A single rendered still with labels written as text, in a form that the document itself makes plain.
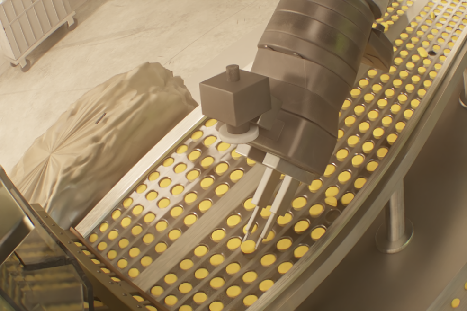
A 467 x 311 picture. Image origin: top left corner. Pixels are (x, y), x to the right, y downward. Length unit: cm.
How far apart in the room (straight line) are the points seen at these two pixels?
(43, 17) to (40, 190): 319
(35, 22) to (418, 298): 341
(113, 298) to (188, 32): 256
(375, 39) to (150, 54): 242
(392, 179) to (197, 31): 244
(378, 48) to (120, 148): 27
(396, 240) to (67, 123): 39
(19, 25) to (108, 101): 305
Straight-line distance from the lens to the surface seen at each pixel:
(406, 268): 58
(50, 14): 375
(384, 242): 60
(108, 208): 53
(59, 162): 58
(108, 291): 38
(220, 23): 285
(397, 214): 56
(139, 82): 63
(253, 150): 42
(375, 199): 45
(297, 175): 42
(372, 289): 57
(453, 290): 56
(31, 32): 370
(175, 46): 280
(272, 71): 41
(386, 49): 47
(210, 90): 37
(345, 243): 43
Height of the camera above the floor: 128
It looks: 39 degrees down
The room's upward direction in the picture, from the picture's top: 21 degrees counter-clockwise
